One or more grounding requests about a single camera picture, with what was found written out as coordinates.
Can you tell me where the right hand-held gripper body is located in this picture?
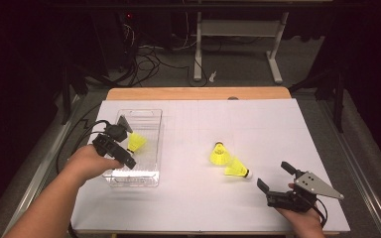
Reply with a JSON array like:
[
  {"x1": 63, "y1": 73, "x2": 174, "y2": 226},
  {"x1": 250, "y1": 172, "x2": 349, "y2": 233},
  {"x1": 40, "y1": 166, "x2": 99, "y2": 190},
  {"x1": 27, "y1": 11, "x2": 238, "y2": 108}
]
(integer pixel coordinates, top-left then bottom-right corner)
[{"x1": 266, "y1": 171, "x2": 345, "y2": 213}]

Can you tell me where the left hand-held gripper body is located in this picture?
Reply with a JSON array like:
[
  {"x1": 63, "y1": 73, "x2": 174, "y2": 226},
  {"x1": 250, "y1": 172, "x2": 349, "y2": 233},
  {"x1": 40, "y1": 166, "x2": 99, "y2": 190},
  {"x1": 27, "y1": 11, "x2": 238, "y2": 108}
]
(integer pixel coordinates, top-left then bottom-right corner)
[{"x1": 92, "y1": 114, "x2": 134, "y2": 163}]

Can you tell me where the yellow plastic shuttlecock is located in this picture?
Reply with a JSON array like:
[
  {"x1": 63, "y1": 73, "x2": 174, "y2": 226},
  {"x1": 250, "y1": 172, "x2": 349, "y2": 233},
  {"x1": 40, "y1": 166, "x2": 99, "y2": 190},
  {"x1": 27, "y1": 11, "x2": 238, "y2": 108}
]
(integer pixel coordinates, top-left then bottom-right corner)
[
  {"x1": 223, "y1": 158, "x2": 254, "y2": 180},
  {"x1": 126, "y1": 132, "x2": 148, "y2": 155},
  {"x1": 208, "y1": 141, "x2": 232, "y2": 167}
]

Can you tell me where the clear plastic storage box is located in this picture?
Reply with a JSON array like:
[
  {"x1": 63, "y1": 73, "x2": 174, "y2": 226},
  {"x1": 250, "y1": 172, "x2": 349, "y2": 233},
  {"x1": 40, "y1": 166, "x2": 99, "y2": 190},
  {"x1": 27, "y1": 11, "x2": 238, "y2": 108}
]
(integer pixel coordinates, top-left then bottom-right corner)
[{"x1": 101, "y1": 108, "x2": 164, "y2": 188}]

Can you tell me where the person's left hand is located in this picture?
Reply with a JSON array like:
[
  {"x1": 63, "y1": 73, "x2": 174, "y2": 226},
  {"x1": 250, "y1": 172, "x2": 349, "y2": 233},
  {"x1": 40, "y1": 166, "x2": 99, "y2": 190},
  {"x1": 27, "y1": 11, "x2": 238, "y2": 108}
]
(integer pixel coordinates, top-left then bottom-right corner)
[{"x1": 66, "y1": 144, "x2": 124, "y2": 185}]

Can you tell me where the person's right hand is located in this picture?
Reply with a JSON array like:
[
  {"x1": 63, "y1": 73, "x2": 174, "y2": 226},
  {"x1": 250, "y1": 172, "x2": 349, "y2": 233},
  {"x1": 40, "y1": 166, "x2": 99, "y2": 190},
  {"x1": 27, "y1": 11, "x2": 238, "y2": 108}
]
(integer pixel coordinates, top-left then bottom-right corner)
[{"x1": 276, "y1": 205, "x2": 326, "y2": 232}]

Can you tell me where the black stand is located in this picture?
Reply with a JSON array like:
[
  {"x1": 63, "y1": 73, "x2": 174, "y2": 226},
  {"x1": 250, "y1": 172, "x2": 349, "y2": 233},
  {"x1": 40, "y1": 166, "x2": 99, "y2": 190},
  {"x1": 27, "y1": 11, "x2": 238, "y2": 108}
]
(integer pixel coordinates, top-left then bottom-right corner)
[
  {"x1": 61, "y1": 63, "x2": 90, "y2": 125},
  {"x1": 289, "y1": 65, "x2": 345, "y2": 133}
]

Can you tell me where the white table sheet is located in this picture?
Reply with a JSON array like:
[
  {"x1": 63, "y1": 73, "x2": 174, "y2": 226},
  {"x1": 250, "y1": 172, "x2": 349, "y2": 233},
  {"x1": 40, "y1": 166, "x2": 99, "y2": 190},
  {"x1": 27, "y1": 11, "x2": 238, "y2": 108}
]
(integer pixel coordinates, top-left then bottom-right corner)
[{"x1": 69, "y1": 98, "x2": 351, "y2": 233}]

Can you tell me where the black device with red light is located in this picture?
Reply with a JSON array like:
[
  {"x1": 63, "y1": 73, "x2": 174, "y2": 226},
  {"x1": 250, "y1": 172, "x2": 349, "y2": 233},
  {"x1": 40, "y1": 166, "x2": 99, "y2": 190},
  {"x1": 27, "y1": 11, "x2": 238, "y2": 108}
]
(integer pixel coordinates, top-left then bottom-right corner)
[{"x1": 118, "y1": 9, "x2": 140, "y2": 72}]

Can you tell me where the right hand-held gripper black cable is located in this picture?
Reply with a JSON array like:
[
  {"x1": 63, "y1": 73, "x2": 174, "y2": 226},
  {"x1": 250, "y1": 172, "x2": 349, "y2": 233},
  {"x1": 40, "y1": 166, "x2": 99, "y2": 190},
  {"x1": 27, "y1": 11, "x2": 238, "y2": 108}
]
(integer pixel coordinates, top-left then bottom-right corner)
[{"x1": 311, "y1": 197, "x2": 329, "y2": 229}]

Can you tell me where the hand-held gripper black cable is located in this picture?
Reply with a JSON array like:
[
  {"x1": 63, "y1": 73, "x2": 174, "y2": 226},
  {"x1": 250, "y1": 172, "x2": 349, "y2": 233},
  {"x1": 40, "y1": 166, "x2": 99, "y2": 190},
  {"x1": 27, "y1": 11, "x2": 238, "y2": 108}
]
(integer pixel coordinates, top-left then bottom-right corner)
[
  {"x1": 311, "y1": 197, "x2": 329, "y2": 229},
  {"x1": 56, "y1": 119, "x2": 113, "y2": 174}
]

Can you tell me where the left hand-held gripper black cable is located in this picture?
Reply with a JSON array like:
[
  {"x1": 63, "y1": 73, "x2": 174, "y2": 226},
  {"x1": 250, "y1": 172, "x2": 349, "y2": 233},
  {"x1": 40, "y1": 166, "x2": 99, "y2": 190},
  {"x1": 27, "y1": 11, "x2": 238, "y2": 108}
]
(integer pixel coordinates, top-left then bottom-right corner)
[{"x1": 56, "y1": 119, "x2": 113, "y2": 174}]

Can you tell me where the black floor cable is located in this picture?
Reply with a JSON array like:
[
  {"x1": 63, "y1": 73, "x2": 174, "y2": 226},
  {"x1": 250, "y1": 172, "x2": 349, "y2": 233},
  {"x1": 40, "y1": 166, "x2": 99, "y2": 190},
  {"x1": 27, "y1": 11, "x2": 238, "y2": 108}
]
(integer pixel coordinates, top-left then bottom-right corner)
[{"x1": 56, "y1": 102, "x2": 102, "y2": 175}]

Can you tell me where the aluminium floor rail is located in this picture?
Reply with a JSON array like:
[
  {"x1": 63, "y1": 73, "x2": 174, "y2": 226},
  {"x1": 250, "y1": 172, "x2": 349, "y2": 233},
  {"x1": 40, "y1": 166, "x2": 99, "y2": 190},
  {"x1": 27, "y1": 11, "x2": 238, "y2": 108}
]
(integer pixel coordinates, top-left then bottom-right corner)
[
  {"x1": 316, "y1": 97, "x2": 381, "y2": 238},
  {"x1": 0, "y1": 93, "x2": 83, "y2": 238}
]

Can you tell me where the tangle of black floor cables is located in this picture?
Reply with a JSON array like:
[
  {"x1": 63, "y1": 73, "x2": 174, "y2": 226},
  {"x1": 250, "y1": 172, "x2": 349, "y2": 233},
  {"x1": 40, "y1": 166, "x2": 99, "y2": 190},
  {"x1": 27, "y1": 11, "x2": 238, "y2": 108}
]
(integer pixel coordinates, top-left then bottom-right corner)
[{"x1": 122, "y1": 23, "x2": 209, "y2": 88}]

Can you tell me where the white metal desk frame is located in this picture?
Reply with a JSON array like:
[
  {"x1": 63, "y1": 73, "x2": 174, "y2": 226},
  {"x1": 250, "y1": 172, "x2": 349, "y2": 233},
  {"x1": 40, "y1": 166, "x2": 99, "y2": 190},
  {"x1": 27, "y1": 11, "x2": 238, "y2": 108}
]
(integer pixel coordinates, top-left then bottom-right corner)
[{"x1": 192, "y1": 11, "x2": 291, "y2": 85}]

